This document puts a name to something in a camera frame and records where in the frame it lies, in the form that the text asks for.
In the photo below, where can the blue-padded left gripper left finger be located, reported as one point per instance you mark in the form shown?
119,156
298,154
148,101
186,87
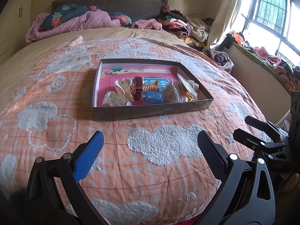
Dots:
43,202

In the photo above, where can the beige hair claw clip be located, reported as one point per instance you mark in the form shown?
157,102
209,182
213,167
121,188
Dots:
123,88

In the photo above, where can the clear bag of earrings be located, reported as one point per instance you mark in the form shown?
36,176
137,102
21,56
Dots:
171,94

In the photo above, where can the clothes on window sill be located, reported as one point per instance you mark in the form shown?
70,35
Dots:
283,71

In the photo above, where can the small blue box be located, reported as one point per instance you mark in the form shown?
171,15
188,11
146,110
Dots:
153,97

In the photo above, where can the pile of clothes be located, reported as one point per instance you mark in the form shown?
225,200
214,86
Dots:
190,30

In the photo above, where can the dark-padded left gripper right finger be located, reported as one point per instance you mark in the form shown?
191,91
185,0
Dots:
246,194

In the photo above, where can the dark floral pillow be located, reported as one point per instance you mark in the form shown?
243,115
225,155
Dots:
63,14

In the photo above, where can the maroon leather watch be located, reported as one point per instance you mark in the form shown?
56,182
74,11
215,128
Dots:
138,83

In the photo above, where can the pink crumpled blanket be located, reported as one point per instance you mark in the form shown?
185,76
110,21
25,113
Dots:
89,20

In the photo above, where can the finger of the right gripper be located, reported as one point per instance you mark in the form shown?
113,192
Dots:
252,142

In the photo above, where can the cream wardrobe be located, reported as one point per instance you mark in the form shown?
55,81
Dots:
15,20

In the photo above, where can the window with metal grille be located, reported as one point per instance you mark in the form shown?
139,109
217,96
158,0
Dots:
273,25

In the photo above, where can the clear bag yellow jewelry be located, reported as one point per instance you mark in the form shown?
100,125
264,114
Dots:
186,90

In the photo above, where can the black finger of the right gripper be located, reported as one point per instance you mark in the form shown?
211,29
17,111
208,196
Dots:
268,127

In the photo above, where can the bag with purple cloth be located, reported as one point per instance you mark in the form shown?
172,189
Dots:
222,59

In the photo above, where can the tan bed sheet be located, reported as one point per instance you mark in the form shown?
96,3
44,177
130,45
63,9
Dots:
17,67

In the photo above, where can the clear bag silver jewelry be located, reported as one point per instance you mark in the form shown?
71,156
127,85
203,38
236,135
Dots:
115,100

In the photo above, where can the dark grey headboard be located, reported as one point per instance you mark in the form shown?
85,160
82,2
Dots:
135,9

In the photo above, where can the cream curtain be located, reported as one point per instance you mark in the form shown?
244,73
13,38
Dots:
224,22

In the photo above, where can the white cream hair clip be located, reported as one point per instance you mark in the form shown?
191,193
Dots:
194,85

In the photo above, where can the shallow cardboard box pink-lined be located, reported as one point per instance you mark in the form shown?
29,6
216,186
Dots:
156,74

